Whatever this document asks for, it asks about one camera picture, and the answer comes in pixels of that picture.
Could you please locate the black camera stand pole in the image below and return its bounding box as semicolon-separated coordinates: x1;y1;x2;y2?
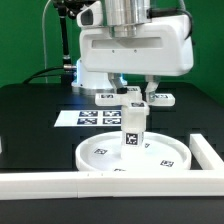
53;0;91;85

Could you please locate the white cross-shaped table base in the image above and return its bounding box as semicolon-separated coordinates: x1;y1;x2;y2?
95;86;175;107

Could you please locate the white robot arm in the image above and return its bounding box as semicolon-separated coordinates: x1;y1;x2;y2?
73;0;193;106

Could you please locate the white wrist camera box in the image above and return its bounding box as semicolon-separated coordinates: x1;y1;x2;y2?
77;1;106;29

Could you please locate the black cable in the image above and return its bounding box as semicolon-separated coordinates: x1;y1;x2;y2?
22;66;76;85

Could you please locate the white L-shaped fence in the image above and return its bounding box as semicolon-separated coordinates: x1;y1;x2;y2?
0;134;224;200

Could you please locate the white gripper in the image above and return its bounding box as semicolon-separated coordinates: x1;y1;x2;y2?
80;15;194;103

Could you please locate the white round table top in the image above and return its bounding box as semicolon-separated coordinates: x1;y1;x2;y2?
75;131;192;172

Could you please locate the white marker sheet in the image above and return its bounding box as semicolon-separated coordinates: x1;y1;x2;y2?
54;110;121;127

